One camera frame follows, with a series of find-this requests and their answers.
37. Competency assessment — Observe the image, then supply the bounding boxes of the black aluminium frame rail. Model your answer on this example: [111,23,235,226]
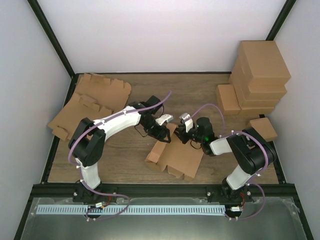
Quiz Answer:
[32,183,298,201]

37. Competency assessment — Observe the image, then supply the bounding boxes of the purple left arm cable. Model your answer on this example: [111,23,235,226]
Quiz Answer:
[67,90,173,201]

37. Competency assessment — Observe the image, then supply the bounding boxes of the right black frame post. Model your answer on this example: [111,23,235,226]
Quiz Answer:
[265,0,296,41]

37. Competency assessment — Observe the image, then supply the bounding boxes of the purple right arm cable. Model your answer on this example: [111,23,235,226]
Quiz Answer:
[188,103,272,221]

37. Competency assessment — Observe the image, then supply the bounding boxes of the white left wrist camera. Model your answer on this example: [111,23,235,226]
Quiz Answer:
[155,114,174,126]

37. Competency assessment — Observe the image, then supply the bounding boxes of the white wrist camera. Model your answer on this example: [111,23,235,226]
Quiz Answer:
[179,112,194,133]
[155,114,174,126]

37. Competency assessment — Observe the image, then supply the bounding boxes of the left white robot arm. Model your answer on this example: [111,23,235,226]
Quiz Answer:
[68,95,174,202]

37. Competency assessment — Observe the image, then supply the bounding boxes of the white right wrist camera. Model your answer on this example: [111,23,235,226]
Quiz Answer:
[179,112,194,133]

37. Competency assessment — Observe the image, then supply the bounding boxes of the flat cardboard blank stack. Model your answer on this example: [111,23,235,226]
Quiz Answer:
[75,73,132,112]

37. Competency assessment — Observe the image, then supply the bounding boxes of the small folded box left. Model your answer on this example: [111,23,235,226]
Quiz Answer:
[216,84,241,116]

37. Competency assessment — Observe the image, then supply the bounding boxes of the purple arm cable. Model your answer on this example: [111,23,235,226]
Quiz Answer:
[67,90,173,201]
[188,103,272,221]

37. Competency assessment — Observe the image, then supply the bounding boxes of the cardboard box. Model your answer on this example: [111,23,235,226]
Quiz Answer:
[145,123,204,181]

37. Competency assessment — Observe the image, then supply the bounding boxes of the light blue slotted cable duct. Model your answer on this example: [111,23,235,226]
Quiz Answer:
[36,204,226,216]

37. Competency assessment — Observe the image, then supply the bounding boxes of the small folded box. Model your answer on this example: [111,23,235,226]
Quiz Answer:
[246,117,278,142]
[216,84,241,116]

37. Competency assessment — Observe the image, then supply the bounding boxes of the top large folded box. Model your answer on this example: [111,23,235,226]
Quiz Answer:
[238,40,291,86]

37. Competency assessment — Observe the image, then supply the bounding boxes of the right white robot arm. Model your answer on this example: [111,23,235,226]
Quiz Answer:
[174,113,277,202]

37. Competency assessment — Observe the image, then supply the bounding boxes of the black frame post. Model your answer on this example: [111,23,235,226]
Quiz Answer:
[265,0,296,41]
[26,0,76,76]

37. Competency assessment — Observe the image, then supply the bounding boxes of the left black frame post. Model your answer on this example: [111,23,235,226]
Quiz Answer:
[26,0,76,76]

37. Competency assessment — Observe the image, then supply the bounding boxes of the small folded box front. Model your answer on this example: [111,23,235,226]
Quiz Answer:
[246,117,278,142]

